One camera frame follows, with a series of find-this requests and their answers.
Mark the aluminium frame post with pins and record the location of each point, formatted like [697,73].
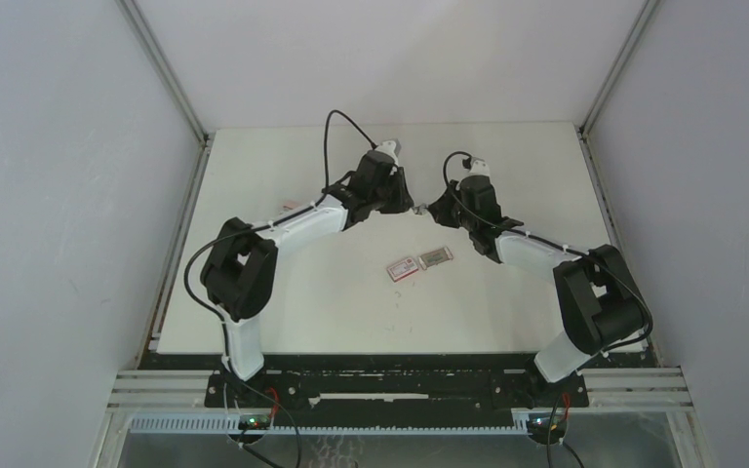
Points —
[150,45]
[627,50]

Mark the staple box tray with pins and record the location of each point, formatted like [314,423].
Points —
[435,257]

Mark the right aluminium frame post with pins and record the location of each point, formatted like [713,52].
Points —
[627,50]

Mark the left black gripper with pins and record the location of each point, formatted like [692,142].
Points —
[401,203]

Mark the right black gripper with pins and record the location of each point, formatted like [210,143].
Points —
[442,211]

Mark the red white staple box sleeve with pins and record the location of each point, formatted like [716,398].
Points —
[402,269]

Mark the front aluminium rail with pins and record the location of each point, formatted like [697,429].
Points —
[604,390]

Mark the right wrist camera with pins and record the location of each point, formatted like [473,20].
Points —
[476,166]

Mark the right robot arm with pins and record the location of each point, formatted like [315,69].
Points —
[600,306]

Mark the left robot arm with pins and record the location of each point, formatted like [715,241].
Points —
[239,272]

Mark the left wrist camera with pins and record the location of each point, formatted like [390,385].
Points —
[391,148]

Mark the right controller board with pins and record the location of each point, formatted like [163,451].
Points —
[544,424]

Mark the left controller board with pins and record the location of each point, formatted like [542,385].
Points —
[253,423]

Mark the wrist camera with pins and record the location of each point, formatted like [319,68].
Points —
[476,166]
[391,148]

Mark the left aluminium frame post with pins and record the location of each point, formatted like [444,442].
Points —
[150,45]

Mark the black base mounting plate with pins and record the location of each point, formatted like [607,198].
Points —
[254,394]

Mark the controller board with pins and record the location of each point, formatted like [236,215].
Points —
[544,424]
[253,423]

